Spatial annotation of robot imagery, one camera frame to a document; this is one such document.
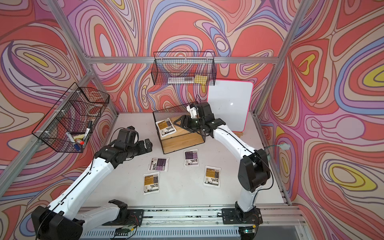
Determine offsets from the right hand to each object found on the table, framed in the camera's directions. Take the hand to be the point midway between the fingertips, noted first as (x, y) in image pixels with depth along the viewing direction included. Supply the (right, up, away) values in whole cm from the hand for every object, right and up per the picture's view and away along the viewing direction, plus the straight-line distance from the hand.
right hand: (178, 128), depth 80 cm
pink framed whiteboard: (+32, +17, +13) cm, 38 cm away
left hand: (-17, -10, -1) cm, 19 cm away
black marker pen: (-41, -1, -11) cm, 43 cm away
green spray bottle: (+57, -10, -1) cm, 58 cm away
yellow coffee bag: (-16, -32, +4) cm, 36 cm away
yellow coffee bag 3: (+20, -28, +6) cm, 35 cm away
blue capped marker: (-47, -9, -10) cm, 49 cm away
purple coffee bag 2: (+7, -19, +14) cm, 25 cm away
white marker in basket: (-51, -5, -8) cm, 52 cm away
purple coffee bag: (-13, -22, +11) cm, 28 cm away
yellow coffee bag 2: (-8, 0, +8) cm, 12 cm away
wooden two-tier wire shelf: (-4, -5, +6) cm, 9 cm away
